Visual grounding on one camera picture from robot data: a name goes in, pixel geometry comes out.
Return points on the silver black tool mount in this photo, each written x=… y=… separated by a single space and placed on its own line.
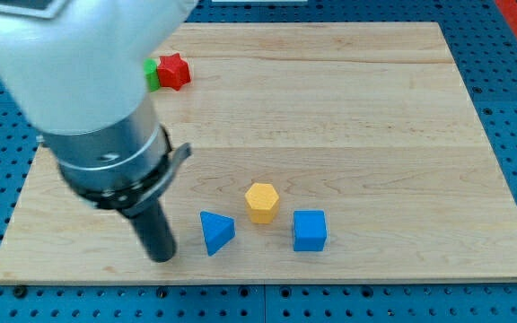
x=126 y=166

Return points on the green cylinder block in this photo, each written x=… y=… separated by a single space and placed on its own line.
x=151 y=76

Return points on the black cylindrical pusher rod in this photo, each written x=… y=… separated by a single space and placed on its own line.
x=153 y=230

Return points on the blue cube block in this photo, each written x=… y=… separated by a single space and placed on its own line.
x=310 y=230

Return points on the yellow hexagon block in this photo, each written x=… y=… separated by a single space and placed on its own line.
x=262 y=203

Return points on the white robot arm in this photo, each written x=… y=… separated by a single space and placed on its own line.
x=76 y=70

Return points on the red star block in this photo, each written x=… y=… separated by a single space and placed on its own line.
x=173 y=71

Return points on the blue triangle block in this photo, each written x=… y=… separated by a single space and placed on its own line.
x=217 y=230

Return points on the wooden board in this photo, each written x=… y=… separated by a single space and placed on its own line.
x=369 y=122

